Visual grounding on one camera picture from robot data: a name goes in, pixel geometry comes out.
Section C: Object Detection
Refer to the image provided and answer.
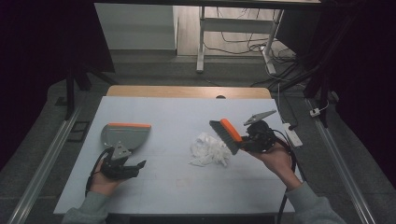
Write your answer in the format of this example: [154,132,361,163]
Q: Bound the orange hand brush grey bristles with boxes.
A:
[208,118,250,156]

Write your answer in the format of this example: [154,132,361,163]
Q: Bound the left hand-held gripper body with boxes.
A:
[100,141,133,181]

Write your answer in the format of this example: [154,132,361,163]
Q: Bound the tangle of black floor cables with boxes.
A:
[204,7,312,91]

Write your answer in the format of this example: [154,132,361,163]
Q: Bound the black metal stand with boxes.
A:
[64,65,110,121]
[303,60,332,129]

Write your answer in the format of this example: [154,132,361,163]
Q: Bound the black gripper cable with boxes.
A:
[270,128,308,224]
[84,147,112,198]

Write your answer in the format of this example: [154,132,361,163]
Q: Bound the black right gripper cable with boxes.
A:
[270,128,308,224]

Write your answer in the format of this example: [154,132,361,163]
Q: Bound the white board table cover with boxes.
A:
[53,95,304,217]

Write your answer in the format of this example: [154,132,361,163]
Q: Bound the person's left hand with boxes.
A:
[89,161,126,198]

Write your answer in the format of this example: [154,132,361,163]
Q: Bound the white-framed desk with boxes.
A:
[92,0,321,76]

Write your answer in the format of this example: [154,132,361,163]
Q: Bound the wooden table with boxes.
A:
[106,85,273,100]

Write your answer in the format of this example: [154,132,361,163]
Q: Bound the aluminium floor rail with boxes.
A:
[6,106,82,224]
[306,98,378,224]

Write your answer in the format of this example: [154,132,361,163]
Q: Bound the pile of white paper scraps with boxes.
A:
[188,132,233,168]

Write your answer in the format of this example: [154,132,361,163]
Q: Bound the grey dustpan with orange edge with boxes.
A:
[100,122,152,153]

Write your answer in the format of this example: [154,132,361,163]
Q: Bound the white power strip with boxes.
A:
[282,122,304,148]

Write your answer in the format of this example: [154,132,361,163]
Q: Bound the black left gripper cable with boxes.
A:
[84,147,112,198]

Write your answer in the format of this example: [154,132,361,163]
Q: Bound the white cabinet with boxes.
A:
[94,3,179,51]

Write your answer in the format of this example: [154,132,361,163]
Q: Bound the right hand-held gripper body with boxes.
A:
[243,109,278,154]

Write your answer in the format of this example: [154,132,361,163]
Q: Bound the person's right hand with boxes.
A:
[248,141,303,191]

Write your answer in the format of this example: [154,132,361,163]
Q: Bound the black floor plate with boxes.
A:
[66,120,92,144]

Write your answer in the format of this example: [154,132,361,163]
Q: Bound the black curtain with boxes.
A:
[276,0,396,189]
[0,0,117,172]

